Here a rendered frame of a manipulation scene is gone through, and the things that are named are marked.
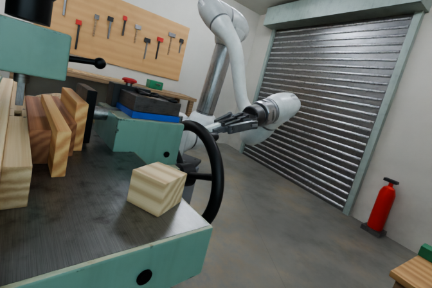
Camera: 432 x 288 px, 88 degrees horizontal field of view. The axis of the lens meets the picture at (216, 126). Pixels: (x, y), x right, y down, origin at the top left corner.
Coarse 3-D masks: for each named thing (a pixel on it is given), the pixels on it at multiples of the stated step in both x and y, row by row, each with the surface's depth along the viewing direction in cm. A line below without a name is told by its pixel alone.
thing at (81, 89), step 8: (80, 88) 40; (88, 88) 38; (80, 96) 39; (88, 96) 36; (96, 96) 37; (88, 112) 37; (96, 112) 40; (104, 112) 41; (88, 120) 37; (88, 128) 37; (88, 136) 38
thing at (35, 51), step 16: (0, 16) 28; (0, 32) 28; (16, 32) 29; (32, 32) 30; (48, 32) 31; (0, 48) 29; (16, 48) 30; (32, 48) 31; (48, 48) 32; (64, 48) 33; (0, 64) 29; (16, 64) 30; (32, 64) 31; (48, 64) 32; (64, 64) 34; (16, 80) 33; (64, 80) 34
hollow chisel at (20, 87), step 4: (20, 84) 33; (24, 84) 34; (20, 88) 33; (24, 88) 34; (16, 92) 33; (20, 92) 34; (16, 96) 33; (20, 96) 34; (16, 100) 33; (20, 100) 34; (16, 104) 34; (20, 104) 34
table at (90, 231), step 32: (96, 160) 33; (128, 160) 36; (32, 192) 22; (64, 192) 24; (96, 192) 25; (0, 224) 18; (32, 224) 18; (64, 224) 19; (96, 224) 20; (128, 224) 21; (160, 224) 23; (192, 224) 24; (0, 256) 15; (32, 256) 16; (64, 256) 16; (96, 256) 17; (128, 256) 18; (160, 256) 20; (192, 256) 23
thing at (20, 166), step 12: (12, 96) 42; (24, 96) 45; (12, 108) 35; (24, 108) 37; (12, 120) 30; (24, 120) 31; (12, 132) 26; (24, 132) 27; (12, 144) 23; (24, 144) 24; (12, 156) 21; (24, 156) 21; (12, 168) 19; (24, 168) 19; (0, 180) 19; (12, 180) 19; (24, 180) 20; (0, 192) 19; (12, 192) 19; (24, 192) 20; (0, 204) 19; (12, 204) 20; (24, 204) 20
